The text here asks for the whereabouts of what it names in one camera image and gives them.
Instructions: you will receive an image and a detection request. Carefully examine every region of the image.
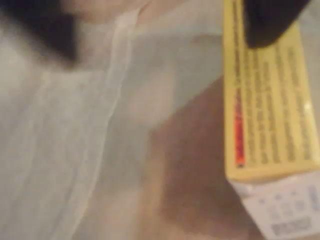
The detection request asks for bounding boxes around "white creased cloth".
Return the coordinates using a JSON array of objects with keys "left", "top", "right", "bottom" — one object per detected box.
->
[{"left": 0, "top": 0, "right": 320, "bottom": 240}]

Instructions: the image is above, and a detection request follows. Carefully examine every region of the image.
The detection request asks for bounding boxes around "yellow medicine box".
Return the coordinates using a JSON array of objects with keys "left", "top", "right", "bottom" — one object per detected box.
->
[{"left": 222, "top": 0, "right": 320, "bottom": 240}]

